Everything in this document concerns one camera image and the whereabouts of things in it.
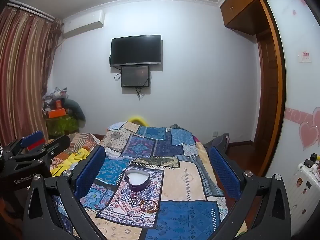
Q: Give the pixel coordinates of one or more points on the small wall monitor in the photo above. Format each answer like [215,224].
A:
[135,76]

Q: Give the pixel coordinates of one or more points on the dark bag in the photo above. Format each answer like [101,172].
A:
[221,141]

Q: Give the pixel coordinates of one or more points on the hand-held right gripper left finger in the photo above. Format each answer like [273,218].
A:
[91,171]

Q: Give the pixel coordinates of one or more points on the grey printed bag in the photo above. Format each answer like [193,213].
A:
[56,93]

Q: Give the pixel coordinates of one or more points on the white air conditioner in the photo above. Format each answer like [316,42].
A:
[85,23]

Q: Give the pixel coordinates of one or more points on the red box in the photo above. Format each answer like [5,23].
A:
[37,146]

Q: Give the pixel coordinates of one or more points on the small black device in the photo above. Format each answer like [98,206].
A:
[309,163]

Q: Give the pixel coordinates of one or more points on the orange patterned cloth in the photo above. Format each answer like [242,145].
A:
[80,140]

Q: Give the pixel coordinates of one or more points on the wall outlet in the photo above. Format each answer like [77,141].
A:
[215,134]

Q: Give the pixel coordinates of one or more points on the black wall television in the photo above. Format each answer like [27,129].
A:
[136,50]

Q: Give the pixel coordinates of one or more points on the green patterned cloth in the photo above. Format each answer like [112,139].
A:
[60,126]

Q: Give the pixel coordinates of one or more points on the pink heart sticker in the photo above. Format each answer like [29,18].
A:
[308,135]

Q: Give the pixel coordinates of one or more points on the heart-shaped jewelry box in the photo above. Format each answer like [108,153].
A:
[137,186]

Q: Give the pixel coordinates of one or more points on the white red sticker label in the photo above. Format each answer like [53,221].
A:
[305,56]

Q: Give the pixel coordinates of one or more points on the yellow cloth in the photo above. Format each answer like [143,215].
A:
[72,157]

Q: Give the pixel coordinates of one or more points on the curtain rail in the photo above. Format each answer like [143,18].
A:
[32,11]

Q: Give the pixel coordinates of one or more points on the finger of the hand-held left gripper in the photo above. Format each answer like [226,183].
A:
[32,137]
[58,146]

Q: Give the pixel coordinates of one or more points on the frosted sliding door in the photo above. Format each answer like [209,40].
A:
[295,85]

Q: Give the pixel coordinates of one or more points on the striped curtain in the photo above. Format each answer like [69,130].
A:
[22,67]

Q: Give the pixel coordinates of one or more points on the orange box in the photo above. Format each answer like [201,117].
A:
[57,113]

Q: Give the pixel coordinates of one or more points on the patchwork blanket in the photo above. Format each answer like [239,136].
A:
[175,180]

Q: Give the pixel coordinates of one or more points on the white suitcase with stickers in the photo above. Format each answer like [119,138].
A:
[302,200]

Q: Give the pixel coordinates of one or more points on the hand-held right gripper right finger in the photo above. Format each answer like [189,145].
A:
[225,173]

